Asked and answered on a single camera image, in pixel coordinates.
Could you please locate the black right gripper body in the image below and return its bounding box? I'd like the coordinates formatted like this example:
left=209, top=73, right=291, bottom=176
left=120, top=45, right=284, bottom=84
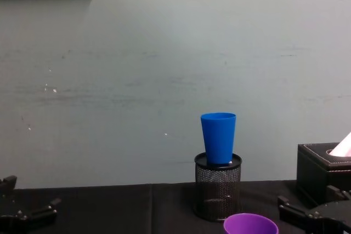
left=307, top=200, right=351, bottom=234

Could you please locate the black leather tissue box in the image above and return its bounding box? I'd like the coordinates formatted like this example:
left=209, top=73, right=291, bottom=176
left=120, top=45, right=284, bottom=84
left=296, top=142, right=351, bottom=208

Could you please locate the purple plastic cup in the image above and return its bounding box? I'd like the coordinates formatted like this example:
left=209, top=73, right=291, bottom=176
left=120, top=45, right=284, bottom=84
left=223, top=213, right=280, bottom=234

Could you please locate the pale pink tissue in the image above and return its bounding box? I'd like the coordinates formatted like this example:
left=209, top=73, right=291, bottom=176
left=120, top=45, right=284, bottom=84
left=329, top=132, right=351, bottom=158

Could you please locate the black mesh pen holder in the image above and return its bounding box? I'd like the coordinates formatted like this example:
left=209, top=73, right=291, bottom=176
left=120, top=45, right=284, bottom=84
left=194, top=151, right=243, bottom=223

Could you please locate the black table cloth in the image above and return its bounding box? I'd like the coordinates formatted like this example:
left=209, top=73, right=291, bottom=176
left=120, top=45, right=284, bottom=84
left=0, top=180, right=351, bottom=234

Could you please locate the blue plastic cup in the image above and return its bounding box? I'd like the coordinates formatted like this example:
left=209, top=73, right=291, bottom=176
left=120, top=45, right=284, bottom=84
left=200, top=112, right=237, bottom=167

